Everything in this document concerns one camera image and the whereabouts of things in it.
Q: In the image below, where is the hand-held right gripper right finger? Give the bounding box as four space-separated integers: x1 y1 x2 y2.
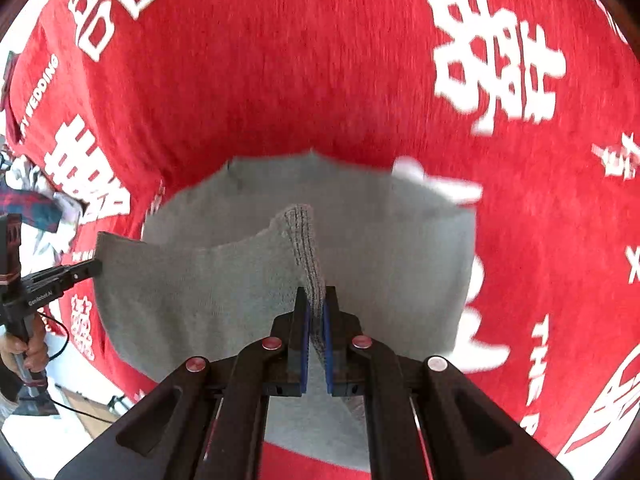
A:
321 286 573 480

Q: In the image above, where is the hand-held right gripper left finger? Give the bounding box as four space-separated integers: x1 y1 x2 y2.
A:
54 287 313 480

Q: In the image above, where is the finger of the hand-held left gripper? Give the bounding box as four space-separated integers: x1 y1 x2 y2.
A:
32 258 104 287

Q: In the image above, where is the grey sweater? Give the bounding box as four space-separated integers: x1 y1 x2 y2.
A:
92 150 478 473

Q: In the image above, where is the pile of printed clothes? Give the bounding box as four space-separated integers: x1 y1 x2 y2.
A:
0 152 86 261

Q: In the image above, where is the person's left hand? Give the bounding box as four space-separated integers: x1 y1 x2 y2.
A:
0 319 50 376

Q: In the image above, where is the red printed blanket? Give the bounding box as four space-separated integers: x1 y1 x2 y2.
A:
0 0 640 480

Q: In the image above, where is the black cable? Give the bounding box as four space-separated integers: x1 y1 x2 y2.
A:
37 310 131 418

